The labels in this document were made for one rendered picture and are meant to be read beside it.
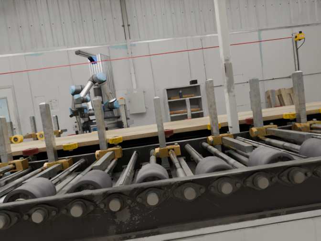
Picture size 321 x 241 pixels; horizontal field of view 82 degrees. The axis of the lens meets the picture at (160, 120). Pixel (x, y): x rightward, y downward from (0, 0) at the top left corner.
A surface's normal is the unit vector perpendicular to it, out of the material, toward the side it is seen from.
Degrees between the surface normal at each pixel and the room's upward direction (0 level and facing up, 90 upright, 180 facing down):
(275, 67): 90
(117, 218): 90
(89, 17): 90
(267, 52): 90
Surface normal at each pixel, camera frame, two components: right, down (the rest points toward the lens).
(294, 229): 0.04, 0.05
